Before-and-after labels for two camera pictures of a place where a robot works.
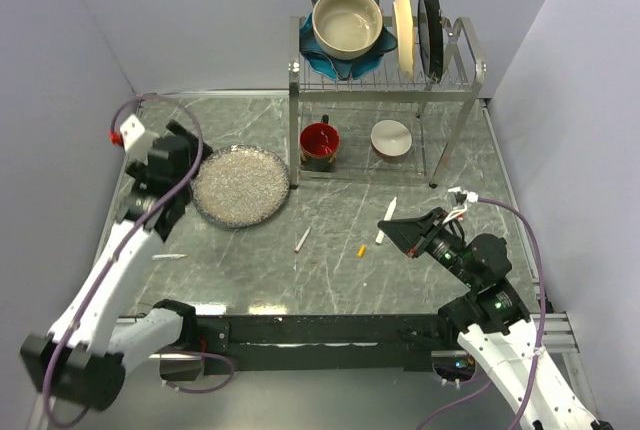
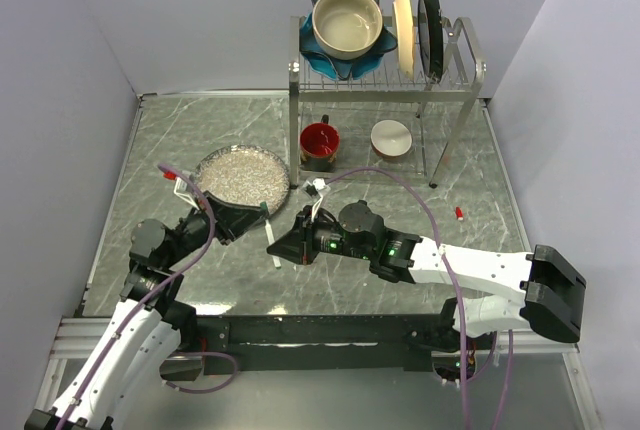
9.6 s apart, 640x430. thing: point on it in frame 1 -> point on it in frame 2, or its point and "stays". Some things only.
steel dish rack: x=380 y=125 stays
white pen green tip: x=387 y=217 -> x=270 y=242
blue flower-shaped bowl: x=360 y=67 stays
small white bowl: x=391 y=138 stays
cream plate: x=405 y=30 stays
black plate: x=430 y=31 stays
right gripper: x=408 y=231 -> x=298 y=245
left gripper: x=193 y=141 -> x=232 y=219
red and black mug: x=318 y=146 stays
